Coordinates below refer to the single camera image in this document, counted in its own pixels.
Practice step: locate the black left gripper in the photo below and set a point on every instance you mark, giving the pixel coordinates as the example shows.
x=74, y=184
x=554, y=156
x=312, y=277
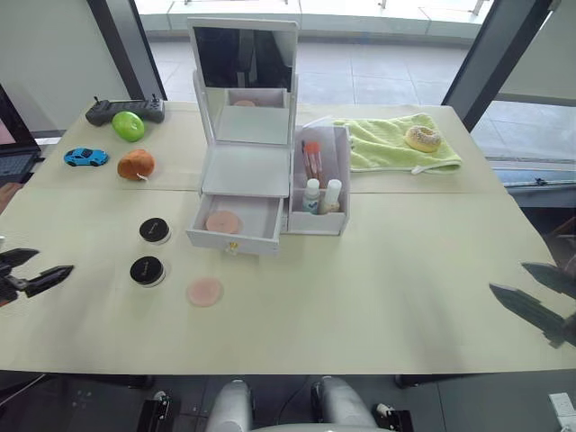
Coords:
x=9, y=288

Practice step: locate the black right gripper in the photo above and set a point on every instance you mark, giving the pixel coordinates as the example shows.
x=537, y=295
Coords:
x=570, y=333

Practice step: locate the round pink makeup sponge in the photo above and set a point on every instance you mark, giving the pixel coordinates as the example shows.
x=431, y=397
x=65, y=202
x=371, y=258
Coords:
x=222, y=222
x=205, y=292

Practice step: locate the white drawer with gold knob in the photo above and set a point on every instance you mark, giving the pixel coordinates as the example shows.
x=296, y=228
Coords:
x=265, y=216

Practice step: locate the white cosmetic organizer box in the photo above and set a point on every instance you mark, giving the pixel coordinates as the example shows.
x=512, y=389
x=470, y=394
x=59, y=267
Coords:
x=243, y=173

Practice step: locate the black laptop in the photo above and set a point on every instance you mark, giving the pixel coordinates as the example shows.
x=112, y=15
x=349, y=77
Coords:
x=13, y=162

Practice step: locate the round black compact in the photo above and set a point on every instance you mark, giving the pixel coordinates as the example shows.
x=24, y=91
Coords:
x=154, y=229
x=146, y=269

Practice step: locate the white power strip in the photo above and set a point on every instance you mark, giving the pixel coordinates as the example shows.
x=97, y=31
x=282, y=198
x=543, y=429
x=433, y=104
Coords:
x=562, y=407

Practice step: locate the blue toy car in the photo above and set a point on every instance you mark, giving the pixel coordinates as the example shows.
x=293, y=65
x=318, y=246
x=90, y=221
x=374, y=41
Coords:
x=85, y=157

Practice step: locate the orange plush toy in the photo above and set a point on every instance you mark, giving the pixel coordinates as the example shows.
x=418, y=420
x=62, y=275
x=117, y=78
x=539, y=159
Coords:
x=135, y=165

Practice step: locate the green toy apple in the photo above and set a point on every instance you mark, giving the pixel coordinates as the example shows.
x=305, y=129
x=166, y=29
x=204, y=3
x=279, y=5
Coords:
x=128, y=127

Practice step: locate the black box with white knob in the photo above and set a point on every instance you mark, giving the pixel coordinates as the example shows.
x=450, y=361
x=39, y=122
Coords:
x=396, y=420
x=155, y=414

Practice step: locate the dark grey remote controller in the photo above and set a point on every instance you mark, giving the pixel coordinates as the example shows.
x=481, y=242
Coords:
x=148, y=110

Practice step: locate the sprinkled toy donut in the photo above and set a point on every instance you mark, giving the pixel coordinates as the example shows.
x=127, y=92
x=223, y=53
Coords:
x=414, y=141

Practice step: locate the light green towel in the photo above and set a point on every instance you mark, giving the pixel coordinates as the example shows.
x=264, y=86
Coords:
x=382, y=144

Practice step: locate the silver robot right thigh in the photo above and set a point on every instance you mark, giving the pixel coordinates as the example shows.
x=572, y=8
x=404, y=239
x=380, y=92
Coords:
x=344, y=405

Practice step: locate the silver robot thigh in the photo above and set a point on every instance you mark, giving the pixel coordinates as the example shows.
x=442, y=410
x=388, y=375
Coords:
x=344, y=405
x=231, y=407

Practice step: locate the small bottle with beige contents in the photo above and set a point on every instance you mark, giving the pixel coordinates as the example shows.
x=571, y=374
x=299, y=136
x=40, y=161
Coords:
x=330, y=200

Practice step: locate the silver robot left thigh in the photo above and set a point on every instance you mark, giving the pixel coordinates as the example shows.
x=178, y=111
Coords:
x=231, y=407

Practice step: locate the small bottle with blue label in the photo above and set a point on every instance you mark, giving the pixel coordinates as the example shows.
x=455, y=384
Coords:
x=311, y=200

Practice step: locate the white framed tilting mirror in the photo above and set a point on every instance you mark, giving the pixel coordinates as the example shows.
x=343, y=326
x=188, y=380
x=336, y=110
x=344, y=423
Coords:
x=243, y=54

